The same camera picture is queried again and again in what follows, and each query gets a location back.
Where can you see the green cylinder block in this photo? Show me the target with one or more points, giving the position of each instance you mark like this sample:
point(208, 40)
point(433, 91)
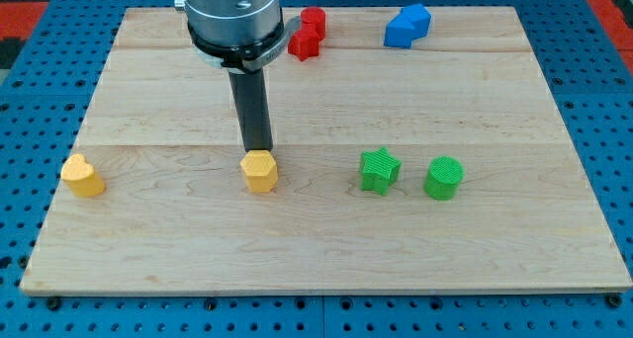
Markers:
point(444, 175)

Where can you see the green star block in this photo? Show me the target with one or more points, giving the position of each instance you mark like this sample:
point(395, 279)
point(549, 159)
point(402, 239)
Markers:
point(379, 170)

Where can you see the wooden board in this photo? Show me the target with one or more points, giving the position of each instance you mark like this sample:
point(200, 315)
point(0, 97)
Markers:
point(176, 218)

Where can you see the blue pentagon block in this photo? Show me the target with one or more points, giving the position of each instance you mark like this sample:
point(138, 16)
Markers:
point(419, 17)

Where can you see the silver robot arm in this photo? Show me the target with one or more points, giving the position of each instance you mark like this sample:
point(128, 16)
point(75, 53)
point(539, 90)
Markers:
point(242, 37)

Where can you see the blue cube block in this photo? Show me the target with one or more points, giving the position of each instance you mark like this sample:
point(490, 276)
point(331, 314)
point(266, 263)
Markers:
point(399, 32)

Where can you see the yellow heart block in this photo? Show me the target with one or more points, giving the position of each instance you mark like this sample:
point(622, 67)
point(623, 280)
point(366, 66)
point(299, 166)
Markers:
point(81, 177)

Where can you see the yellow hexagon block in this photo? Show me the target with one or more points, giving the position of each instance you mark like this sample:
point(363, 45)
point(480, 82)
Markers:
point(259, 170)

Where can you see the red star block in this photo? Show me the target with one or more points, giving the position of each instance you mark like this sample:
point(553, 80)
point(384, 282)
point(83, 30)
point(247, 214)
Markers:
point(304, 43)

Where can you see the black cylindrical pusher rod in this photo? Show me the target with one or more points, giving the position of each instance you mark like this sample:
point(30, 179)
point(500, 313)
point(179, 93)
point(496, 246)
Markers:
point(250, 99)

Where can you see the red cylinder block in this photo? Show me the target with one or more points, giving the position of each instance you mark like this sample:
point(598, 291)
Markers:
point(314, 18)

